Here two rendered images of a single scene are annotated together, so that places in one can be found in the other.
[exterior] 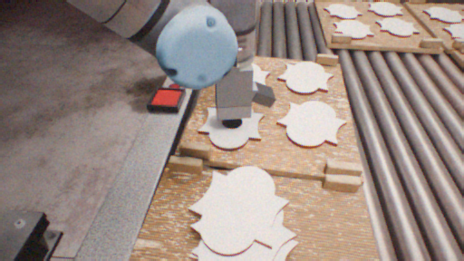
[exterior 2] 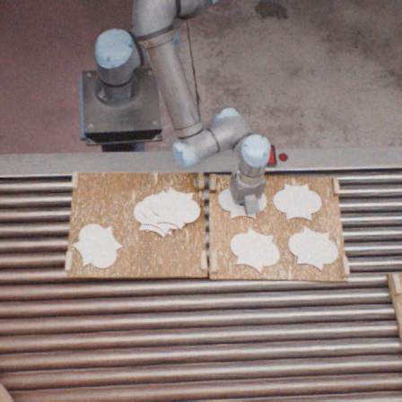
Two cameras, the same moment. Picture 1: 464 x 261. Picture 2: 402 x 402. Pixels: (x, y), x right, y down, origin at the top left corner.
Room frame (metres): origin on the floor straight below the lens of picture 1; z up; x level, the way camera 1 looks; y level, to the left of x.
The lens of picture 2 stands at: (0.06, -0.78, 2.55)
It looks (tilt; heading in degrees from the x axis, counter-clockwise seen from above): 63 degrees down; 75
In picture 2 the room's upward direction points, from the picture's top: 6 degrees clockwise
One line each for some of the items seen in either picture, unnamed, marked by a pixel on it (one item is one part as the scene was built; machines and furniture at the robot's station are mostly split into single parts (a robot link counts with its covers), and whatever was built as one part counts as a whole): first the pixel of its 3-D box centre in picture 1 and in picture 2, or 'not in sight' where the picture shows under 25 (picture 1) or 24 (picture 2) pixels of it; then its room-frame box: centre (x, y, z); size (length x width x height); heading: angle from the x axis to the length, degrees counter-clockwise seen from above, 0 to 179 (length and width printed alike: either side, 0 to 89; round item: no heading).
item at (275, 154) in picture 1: (272, 103); (275, 226); (0.51, -0.10, 0.93); 0.41 x 0.35 x 0.02; 170
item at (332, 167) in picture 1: (343, 169); (214, 263); (0.30, -0.20, 0.95); 0.06 x 0.02 x 0.03; 80
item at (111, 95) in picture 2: not in sight; (116, 80); (0.09, 0.47, 1.00); 0.15 x 0.15 x 0.10
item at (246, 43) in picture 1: (232, 41); (249, 170); (0.42, 0.00, 1.13); 0.08 x 0.08 x 0.05
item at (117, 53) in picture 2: not in sight; (116, 55); (0.10, 0.47, 1.11); 0.13 x 0.12 x 0.14; 22
